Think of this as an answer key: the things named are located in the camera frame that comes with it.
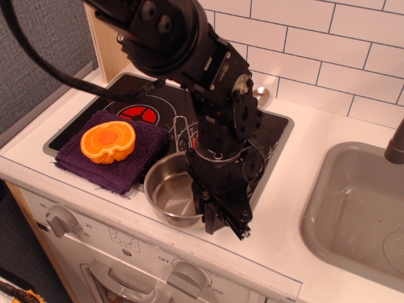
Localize light wooden side panel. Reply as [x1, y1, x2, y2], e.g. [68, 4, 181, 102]
[84, 4, 130, 83]

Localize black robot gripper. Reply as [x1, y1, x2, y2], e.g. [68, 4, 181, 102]
[186, 138, 266, 240]

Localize grey right oven knob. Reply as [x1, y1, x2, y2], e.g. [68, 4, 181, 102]
[167, 262, 207, 299]

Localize grey left timer knob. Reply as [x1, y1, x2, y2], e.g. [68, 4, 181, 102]
[45, 206, 78, 238]

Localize purple folded towel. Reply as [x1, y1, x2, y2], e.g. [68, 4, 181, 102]
[56, 110, 169, 194]

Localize grey toy sink basin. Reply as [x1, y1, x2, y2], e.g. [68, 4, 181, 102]
[300, 142, 403, 292]

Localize orange plastic toy pumpkin half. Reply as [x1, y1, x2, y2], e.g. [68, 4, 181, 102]
[80, 121, 136, 164]

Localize red handled metal spoon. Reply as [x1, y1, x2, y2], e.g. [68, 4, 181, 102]
[252, 86, 270, 107]

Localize grey faucet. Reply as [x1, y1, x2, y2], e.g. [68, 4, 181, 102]
[384, 120, 404, 165]

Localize silver metal pot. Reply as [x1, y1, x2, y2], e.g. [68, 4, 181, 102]
[143, 116, 203, 228]

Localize white toy oven front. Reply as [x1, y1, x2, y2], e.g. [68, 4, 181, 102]
[21, 190, 301, 302]

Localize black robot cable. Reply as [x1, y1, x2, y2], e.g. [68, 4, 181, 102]
[0, 0, 167, 104]

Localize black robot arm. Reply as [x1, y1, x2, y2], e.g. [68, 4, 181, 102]
[89, 1, 266, 239]

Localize grey oven door handle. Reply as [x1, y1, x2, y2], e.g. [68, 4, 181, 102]
[87, 261, 173, 302]

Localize orange object bottom left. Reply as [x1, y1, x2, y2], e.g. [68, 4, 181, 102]
[11, 290, 45, 303]

